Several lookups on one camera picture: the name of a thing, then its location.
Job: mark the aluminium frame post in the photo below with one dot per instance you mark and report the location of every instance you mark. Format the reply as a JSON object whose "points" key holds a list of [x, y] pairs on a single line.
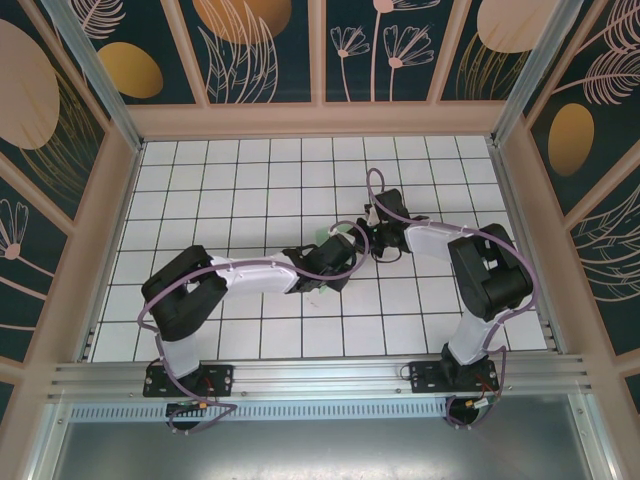
{"points": [[537, 75], [92, 75]]}

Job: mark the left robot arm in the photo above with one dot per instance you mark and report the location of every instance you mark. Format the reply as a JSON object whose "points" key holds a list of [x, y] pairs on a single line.
{"points": [[255, 277]]}

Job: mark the aluminium mounting rail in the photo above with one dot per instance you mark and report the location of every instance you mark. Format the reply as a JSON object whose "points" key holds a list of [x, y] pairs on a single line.
{"points": [[320, 380]]}

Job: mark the aluminium table side rail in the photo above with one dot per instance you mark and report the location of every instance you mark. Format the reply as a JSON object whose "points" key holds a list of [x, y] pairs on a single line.
{"points": [[91, 334], [511, 200]]}

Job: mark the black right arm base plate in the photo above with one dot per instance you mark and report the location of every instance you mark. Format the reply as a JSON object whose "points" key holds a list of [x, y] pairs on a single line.
{"points": [[425, 380]]}

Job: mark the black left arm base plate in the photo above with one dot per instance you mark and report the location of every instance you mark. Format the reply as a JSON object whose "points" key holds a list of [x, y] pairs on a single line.
{"points": [[220, 380]]}

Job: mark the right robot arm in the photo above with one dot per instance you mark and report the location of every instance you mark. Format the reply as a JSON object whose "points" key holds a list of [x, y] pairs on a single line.
{"points": [[430, 240]]}

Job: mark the grey metal sheet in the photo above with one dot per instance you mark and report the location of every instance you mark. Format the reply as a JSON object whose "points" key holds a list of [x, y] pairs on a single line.
{"points": [[320, 450]]}

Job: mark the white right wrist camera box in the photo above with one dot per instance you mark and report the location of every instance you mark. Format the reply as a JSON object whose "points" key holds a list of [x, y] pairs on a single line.
{"points": [[372, 216]]}

